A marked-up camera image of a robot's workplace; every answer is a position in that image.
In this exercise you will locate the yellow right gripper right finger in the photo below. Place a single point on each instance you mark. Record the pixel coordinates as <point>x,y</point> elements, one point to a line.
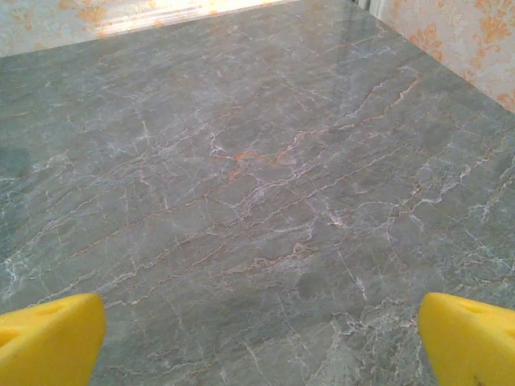
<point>470,350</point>

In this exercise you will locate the aluminium frame post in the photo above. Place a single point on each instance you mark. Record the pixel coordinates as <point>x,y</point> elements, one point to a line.
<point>368,6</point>

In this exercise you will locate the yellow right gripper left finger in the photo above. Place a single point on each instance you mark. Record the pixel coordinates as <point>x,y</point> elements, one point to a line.
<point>48,346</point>

